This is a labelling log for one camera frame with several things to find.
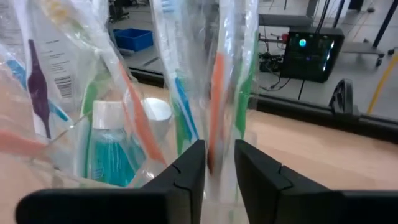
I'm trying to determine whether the clear acrylic organizer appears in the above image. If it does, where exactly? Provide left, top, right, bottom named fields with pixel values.
left=43, top=102, right=175, bottom=190

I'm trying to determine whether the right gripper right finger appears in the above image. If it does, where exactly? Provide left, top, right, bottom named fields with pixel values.
left=234, top=139, right=398, bottom=224

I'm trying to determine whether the black lit computer case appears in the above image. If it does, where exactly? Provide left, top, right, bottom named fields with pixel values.
left=279, top=26, right=346, bottom=83

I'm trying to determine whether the green toothbrush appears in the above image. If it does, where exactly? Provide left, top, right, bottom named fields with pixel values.
left=170, top=99, right=188, bottom=156
left=234, top=30, right=261, bottom=141
left=79, top=67, right=108, bottom=179

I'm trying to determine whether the blue toothbrush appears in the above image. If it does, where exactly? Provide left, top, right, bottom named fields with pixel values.
left=150, top=0, right=200, bottom=144
left=4, top=58, right=70, bottom=124

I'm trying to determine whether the blue plastic bin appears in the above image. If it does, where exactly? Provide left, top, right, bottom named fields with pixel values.
left=112, top=27, right=154, bottom=52

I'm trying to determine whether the orange toothbrush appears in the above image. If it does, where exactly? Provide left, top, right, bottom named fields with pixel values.
left=0, top=129, right=48, bottom=157
left=102, top=46, right=167, bottom=166
left=201, top=0, right=241, bottom=224

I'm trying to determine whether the blue mouthwash bottle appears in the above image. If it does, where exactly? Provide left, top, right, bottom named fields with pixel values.
left=86, top=100, right=147, bottom=188
left=141, top=97, right=173, bottom=138

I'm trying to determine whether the grey bench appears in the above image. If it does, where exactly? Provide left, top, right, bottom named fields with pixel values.
left=257, top=13, right=313, bottom=27

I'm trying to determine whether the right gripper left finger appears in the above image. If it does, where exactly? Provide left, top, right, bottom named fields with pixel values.
left=15, top=139, right=207, bottom=224

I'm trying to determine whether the grey wheeled platform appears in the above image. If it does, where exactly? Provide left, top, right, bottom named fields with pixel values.
left=341, top=40, right=387, bottom=68

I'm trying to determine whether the purple toothbrush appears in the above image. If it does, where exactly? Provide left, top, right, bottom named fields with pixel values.
left=26, top=39, right=53, bottom=141

